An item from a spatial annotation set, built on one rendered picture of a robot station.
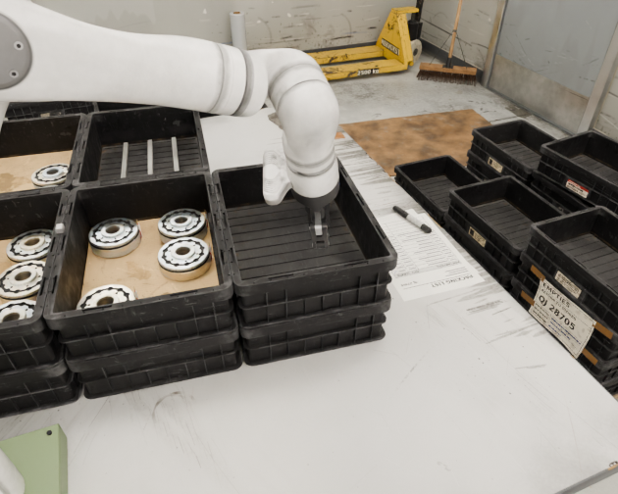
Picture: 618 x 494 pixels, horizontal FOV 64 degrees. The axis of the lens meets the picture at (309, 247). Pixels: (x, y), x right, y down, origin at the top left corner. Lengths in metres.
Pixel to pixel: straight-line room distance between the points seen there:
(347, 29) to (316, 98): 4.27
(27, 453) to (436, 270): 0.91
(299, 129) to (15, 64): 0.28
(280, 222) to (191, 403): 0.44
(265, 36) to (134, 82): 4.08
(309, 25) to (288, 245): 3.72
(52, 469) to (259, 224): 0.61
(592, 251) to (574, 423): 0.88
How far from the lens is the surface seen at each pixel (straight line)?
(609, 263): 1.80
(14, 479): 0.90
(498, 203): 2.14
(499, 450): 0.97
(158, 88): 0.49
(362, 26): 4.89
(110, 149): 1.54
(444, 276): 1.22
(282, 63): 0.59
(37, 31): 0.45
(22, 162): 1.57
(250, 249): 1.06
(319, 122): 0.57
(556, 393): 1.07
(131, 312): 0.85
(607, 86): 3.62
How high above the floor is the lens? 1.50
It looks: 39 degrees down
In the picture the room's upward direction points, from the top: straight up
